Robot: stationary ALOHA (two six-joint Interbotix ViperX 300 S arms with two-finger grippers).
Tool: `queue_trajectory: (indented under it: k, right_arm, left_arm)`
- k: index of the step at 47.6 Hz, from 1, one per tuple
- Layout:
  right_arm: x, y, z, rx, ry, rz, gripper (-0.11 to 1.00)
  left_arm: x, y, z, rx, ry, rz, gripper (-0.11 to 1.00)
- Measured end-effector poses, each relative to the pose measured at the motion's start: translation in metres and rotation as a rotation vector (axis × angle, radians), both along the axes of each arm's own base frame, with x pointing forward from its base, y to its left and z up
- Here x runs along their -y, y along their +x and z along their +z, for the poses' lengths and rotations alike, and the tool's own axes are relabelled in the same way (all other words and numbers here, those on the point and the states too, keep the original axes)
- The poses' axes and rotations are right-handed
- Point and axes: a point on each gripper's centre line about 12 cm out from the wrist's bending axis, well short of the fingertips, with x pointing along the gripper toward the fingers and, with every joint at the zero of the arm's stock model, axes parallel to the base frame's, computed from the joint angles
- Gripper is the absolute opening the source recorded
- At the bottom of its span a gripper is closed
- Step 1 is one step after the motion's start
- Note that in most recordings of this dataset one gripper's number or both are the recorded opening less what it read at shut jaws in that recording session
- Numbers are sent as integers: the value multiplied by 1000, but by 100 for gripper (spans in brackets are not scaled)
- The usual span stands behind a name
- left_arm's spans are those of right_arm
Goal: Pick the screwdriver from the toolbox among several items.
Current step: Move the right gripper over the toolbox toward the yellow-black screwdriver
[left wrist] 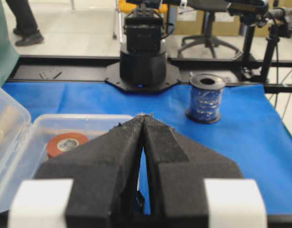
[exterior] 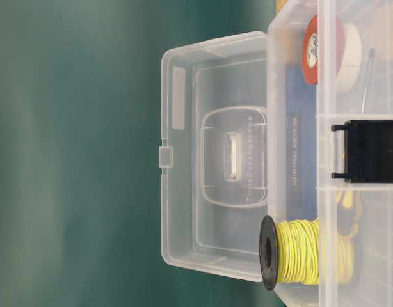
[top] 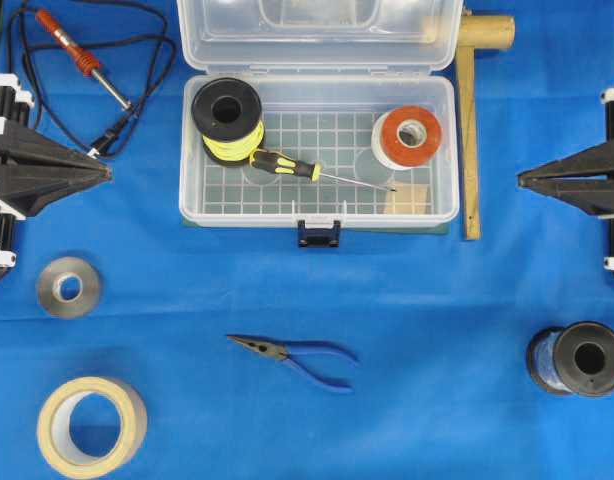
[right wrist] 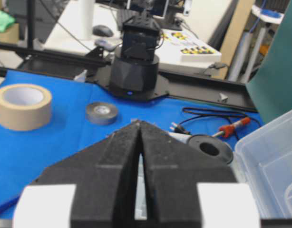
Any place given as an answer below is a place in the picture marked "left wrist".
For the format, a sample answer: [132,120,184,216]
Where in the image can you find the blue ribbon spool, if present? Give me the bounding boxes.
[186,72,226,124]

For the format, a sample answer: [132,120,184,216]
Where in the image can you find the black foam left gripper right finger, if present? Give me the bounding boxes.
[141,114,268,228]

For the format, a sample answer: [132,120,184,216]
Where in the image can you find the black camera stand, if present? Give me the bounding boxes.
[226,0,292,83]

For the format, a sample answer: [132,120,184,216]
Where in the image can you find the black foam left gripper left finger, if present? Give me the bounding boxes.
[8,114,145,228]

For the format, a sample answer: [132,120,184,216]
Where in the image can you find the cardboard boxes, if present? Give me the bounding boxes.
[175,7,270,38]

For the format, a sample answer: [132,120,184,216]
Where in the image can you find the black office chair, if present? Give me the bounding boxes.
[177,0,241,58]

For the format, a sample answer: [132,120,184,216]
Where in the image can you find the black octagonal mounting plate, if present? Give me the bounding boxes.
[104,62,181,94]

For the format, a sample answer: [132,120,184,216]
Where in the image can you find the black aluminium rail frame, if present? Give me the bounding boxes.
[8,55,292,94]

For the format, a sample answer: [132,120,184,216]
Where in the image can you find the clear plastic toolbox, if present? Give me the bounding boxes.
[0,87,132,213]

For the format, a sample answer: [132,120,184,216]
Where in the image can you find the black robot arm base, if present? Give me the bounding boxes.
[119,0,166,86]

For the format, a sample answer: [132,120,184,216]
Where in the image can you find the person's black legs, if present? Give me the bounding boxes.
[6,0,44,47]

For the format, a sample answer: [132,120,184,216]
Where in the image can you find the red tape roll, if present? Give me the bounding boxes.
[47,133,88,158]

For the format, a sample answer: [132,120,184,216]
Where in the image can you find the blue table cloth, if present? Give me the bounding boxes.
[2,82,292,214]

